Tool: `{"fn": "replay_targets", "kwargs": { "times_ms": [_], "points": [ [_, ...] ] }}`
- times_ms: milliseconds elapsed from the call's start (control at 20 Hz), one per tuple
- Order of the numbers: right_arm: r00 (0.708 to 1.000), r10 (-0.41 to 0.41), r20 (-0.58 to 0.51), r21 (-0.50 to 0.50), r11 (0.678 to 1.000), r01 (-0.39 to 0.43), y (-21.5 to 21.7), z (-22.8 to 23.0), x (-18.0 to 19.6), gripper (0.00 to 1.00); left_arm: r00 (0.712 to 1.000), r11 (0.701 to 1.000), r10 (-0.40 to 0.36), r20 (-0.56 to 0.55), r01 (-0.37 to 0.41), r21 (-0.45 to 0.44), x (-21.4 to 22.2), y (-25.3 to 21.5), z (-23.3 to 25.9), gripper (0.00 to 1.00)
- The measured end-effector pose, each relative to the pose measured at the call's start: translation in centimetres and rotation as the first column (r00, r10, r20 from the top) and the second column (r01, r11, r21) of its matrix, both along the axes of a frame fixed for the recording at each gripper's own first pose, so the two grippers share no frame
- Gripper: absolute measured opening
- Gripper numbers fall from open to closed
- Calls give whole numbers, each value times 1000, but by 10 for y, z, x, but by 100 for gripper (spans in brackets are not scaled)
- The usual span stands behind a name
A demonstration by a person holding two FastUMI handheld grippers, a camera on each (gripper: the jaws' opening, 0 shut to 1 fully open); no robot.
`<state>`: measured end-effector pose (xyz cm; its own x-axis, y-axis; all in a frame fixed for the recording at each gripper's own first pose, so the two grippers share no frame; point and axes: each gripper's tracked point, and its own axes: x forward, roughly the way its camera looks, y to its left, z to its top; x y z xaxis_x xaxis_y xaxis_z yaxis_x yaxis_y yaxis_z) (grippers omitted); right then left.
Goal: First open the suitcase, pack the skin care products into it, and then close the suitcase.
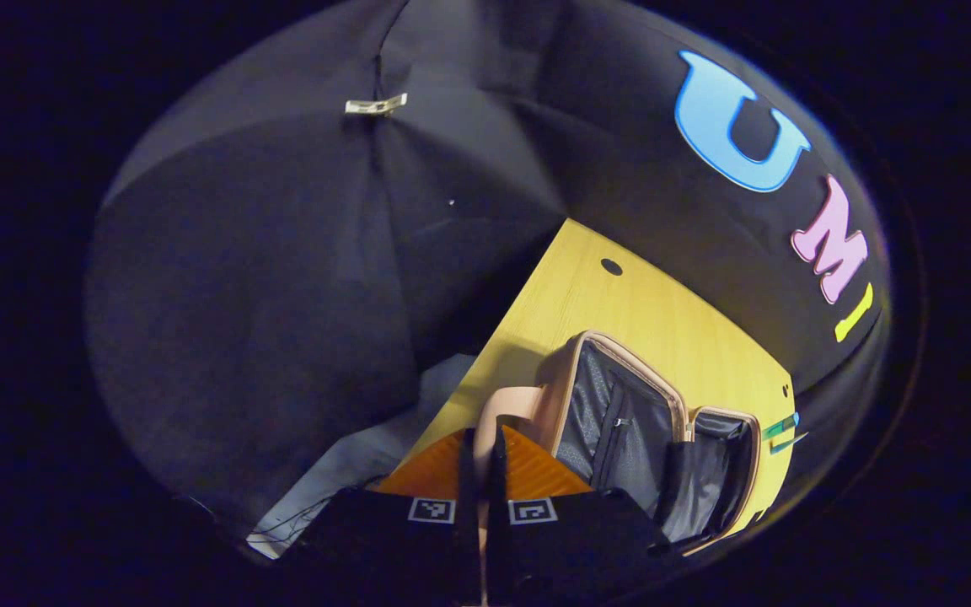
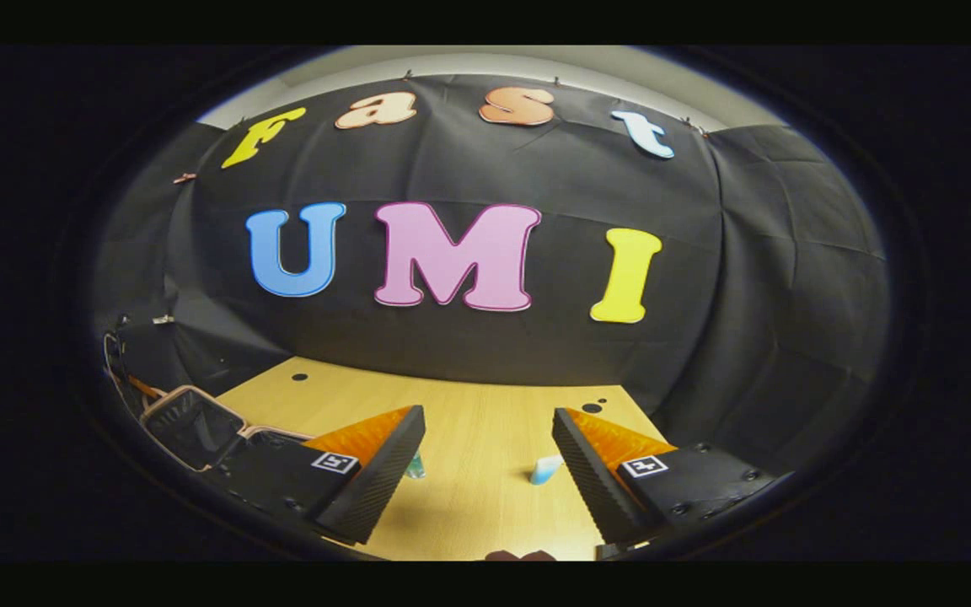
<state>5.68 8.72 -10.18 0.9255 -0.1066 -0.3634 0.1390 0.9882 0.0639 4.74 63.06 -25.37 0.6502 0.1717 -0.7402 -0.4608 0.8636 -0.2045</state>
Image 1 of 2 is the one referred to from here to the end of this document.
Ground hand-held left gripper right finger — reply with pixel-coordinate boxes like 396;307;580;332
484;424;679;606

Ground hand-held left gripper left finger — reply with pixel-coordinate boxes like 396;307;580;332
282;427;484;606

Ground pink suitcase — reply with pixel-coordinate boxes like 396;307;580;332
473;330;763;557

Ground light grey cloth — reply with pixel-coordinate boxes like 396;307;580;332
245;352;480;561

